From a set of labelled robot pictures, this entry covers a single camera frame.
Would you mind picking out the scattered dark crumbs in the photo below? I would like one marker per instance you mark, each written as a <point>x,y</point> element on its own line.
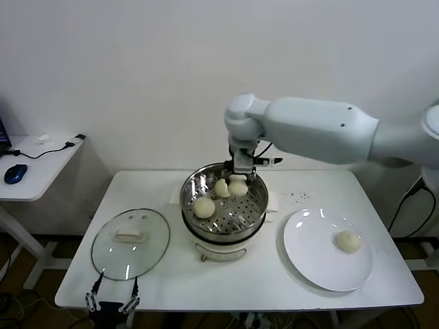
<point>302,196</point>

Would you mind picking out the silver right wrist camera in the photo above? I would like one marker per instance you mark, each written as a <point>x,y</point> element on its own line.
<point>244,161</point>

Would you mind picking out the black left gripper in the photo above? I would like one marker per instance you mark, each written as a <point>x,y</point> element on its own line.
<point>106,313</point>

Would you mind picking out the steel steamer basket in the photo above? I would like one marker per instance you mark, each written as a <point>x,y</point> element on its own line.
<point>247,209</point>

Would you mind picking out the white side desk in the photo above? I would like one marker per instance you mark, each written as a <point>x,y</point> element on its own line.
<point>41,171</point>

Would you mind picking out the white power strip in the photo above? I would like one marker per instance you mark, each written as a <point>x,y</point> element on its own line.
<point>255,322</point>

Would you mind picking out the dark laptop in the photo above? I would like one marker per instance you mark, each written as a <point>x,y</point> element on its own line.
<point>2,133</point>

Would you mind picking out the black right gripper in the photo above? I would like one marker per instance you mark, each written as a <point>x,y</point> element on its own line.
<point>229,164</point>

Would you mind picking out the blue computer mouse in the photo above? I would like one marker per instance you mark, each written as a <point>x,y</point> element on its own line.
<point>15,173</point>

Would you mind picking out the glass pot lid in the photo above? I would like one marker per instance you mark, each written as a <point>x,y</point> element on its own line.
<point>137,253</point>

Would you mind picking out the white steamed baozi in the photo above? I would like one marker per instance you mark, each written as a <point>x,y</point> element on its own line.
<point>238,189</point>
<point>204,208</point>
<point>348,241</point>
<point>220,190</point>

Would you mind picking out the white round plate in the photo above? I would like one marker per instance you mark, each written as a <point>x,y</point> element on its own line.
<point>308,246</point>

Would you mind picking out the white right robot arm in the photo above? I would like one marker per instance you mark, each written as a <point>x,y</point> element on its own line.
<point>308,130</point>

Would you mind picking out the crumpled white tissue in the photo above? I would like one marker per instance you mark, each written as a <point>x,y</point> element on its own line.
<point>44,138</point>

